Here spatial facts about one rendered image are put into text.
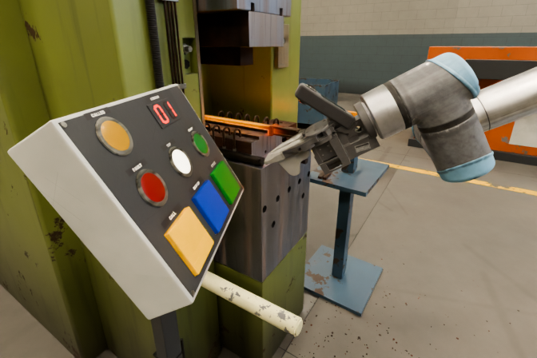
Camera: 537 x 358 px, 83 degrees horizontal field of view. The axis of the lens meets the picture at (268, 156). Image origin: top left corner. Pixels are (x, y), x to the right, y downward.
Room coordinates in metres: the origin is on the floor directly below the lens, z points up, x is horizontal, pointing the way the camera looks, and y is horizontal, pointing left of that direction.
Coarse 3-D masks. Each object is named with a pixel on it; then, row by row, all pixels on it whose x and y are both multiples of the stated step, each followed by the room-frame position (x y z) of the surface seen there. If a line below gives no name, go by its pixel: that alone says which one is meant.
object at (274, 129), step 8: (216, 120) 1.15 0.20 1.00; (224, 120) 1.13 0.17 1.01; (232, 120) 1.12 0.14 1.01; (264, 128) 1.03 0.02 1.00; (272, 128) 1.01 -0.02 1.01; (280, 128) 0.99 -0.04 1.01; (288, 128) 0.99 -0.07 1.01; (296, 128) 0.99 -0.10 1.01; (280, 136) 0.99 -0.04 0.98; (288, 136) 0.98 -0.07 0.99
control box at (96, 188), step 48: (144, 96) 0.51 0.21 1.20; (48, 144) 0.32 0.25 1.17; (96, 144) 0.35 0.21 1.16; (144, 144) 0.43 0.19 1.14; (192, 144) 0.55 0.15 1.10; (48, 192) 0.32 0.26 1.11; (96, 192) 0.32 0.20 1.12; (192, 192) 0.45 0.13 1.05; (240, 192) 0.61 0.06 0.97; (96, 240) 0.32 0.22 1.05; (144, 240) 0.31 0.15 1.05; (144, 288) 0.31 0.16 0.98; (192, 288) 0.32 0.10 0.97
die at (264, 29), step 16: (208, 16) 1.01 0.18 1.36; (224, 16) 0.97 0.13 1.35; (240, 16) 0.94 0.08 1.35; (256, 16) 0.96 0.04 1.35; (272, 16) 1.03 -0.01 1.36; (208, 32) 1.01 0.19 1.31; (224, 32) 0.97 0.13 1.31; (240, 32) 0.94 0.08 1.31; (256, 32) 0.96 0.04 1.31; (272, 32) 1.03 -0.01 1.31
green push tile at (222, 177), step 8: (216, 168) 0.57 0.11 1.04; (224, 168) 0.59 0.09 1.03; (216, 176) 0.54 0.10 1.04; (224, 176) 0.57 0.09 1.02; (232, 176) 0.60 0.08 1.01; (216, 184) 0.54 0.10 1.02; (224, 184) 0.55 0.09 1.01; (232, 184) 0.58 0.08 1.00; (224, 192) 0.54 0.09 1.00; (232, 192) 0.56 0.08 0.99; (232, 200) 0.54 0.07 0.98
